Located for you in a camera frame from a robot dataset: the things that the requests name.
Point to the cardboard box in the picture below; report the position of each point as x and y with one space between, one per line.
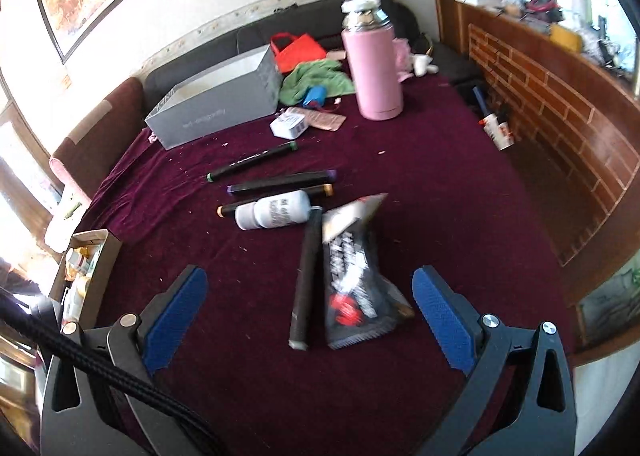
107 276

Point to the pink thermos flask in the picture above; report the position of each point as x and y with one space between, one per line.
375 70

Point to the green cloth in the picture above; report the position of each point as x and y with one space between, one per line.
305 80

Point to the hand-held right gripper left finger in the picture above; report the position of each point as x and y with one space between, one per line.
175 316

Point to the small white figurine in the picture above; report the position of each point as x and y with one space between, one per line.
425 65

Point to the white pill bottle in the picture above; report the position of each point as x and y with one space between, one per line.
77 261

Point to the brown pink armchair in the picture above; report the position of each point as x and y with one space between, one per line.
100 135

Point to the yellow box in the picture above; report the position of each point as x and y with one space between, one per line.
566 39

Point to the grey rectangular box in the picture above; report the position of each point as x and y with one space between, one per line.
215 120

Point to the small white box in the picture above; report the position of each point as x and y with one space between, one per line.
289 124

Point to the black sofa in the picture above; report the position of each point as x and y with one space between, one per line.
220 45

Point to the red bag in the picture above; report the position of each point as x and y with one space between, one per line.
297 53

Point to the small blue item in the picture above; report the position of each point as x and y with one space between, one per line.
315 95

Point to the white bottle black label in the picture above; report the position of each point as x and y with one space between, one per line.
270 213

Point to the pink patterned item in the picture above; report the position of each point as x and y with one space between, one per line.
154 135

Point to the orange-capped black marker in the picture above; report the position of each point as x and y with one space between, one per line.
227 210

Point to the white red printed container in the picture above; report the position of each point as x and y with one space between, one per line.
497 130

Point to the green-capped black marker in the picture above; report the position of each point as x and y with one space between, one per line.
255 159

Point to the grey-capped thick black marker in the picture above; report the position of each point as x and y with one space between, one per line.
306 281

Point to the purple-capped black marker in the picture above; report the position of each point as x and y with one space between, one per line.
280 181

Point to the maroon blanket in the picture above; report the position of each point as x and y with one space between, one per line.
425 175

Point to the black snack packet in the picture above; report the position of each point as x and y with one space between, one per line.
355 286

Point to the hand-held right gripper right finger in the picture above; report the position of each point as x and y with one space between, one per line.
445 321

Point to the pink plush toy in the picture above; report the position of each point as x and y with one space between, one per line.
402 60

